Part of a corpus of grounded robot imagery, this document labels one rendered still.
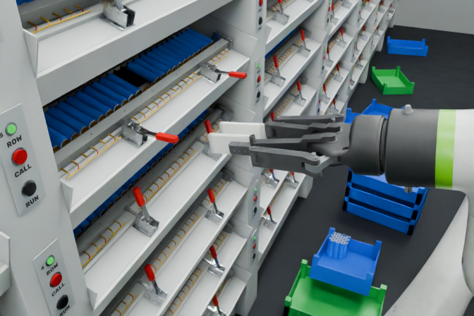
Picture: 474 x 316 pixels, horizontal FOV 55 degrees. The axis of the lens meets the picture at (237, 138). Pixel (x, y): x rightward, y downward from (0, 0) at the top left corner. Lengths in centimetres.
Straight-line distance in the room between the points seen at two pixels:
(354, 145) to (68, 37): 37
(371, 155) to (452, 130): 9
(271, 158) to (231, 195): 66
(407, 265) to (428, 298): 93
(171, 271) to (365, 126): 61
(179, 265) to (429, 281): 51
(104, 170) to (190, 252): 44
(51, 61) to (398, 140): 40
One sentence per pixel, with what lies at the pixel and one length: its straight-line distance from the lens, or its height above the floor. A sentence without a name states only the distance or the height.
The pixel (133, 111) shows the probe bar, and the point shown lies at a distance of 77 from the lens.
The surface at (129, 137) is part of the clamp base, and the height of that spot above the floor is 94.
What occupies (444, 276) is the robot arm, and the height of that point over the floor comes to 64.
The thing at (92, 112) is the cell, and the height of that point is 97.
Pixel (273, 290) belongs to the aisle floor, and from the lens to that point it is 173.
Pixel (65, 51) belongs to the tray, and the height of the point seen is 112.
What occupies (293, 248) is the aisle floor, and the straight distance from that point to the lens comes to 188.
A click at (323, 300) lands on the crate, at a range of 172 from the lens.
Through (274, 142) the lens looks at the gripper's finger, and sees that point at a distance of 59.
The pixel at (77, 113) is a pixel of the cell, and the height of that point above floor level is 98.
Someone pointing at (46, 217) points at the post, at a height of 95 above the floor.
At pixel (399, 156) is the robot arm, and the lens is 54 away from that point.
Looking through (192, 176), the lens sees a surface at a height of 74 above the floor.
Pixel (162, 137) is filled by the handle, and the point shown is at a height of 95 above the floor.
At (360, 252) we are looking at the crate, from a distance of 189.
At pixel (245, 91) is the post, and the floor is 84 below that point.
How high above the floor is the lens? 131
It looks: 31 degrees down
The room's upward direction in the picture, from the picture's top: straight up
